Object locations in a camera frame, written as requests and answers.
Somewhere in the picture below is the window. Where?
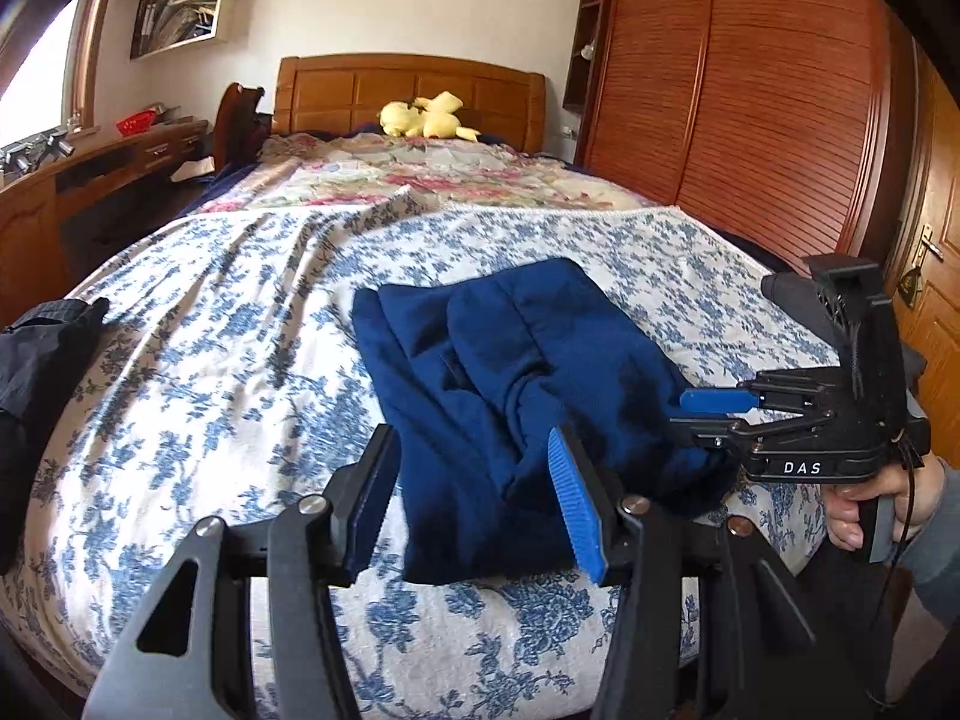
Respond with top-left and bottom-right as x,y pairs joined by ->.
0,0 -> 88,146

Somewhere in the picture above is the wooden desk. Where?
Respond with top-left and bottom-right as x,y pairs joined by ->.
2,117 -> 208,322

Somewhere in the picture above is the red basket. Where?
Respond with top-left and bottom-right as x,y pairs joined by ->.
116,109 -> 158,138

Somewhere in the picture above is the wooden louvered wardrobe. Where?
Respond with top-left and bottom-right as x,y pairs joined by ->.
565,0 -> 916,265

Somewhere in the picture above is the black garment on bed edge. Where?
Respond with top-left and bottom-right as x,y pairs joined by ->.
0,298 -> 109,572

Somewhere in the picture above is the pink floral quilt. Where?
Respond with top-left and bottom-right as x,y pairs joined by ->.
197,130 -> 655,215

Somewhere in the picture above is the wooden headboard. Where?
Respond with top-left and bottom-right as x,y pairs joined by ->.
272,54 -> 545,153

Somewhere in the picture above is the navy blue suit jacket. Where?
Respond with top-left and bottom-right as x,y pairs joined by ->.
352,259 -> 737,585

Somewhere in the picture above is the person's right hand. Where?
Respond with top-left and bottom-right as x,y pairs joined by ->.
823,454 -> 947,551

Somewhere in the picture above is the blue floral white bedspread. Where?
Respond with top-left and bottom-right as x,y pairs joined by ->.
2,199 -> 835,718

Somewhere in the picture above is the yellow plush toy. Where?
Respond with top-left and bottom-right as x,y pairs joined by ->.
379,91 -> 480,143

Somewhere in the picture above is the dark wooden chair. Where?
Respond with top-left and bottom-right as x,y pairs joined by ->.
212,83 -> 272,172

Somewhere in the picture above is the wooden door with handle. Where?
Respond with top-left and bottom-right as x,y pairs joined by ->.
894,52 -> 958,465

